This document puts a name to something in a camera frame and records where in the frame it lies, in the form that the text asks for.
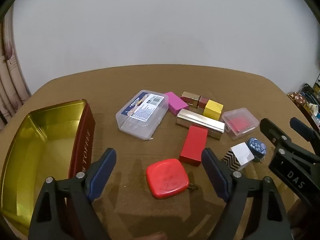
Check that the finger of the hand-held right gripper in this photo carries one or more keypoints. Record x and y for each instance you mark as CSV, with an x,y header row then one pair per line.
x,y
271,130
303,127

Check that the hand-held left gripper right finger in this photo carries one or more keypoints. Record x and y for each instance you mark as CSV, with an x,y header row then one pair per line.
x,y
215,175

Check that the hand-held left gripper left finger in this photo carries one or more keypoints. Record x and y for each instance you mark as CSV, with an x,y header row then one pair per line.
x,y
102,175

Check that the small blue patterned tin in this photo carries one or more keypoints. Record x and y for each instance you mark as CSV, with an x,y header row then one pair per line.
x,y
257,147

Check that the small clear box red insert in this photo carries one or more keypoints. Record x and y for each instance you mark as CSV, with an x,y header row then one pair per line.
x,y
240,123

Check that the white cube with zigzag side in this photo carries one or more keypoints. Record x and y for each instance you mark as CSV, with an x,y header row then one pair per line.
x,y
241,153

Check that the red cardboard box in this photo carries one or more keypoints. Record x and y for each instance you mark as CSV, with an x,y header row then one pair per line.
x,y
193,145

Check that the red tape measure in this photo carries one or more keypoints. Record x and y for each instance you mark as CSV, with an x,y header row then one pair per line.
x,y
166,177

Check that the long shiny gold box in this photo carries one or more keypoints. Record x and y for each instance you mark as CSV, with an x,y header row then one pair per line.
x,y
200,122

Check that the yellow block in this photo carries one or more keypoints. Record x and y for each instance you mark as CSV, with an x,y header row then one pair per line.
x,y
212,108

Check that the red tin box gold inside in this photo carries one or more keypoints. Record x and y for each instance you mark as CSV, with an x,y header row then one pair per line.
x,y
47,140

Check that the clear plastic box with label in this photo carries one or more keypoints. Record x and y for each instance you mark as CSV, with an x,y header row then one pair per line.
x,y
142,112

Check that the small gold and red box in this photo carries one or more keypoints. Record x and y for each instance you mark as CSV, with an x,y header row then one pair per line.
x,y
191,98

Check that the pink block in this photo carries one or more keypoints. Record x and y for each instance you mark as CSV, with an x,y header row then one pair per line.
x,y
176,102

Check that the white paper cup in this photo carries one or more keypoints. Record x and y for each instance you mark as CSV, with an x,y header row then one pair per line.
x,y
313,108

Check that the brown spotted box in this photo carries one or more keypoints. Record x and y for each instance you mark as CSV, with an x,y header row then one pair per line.
x,y
297,98

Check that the beige patterned curtain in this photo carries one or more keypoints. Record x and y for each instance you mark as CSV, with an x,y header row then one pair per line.
x,y
10,80

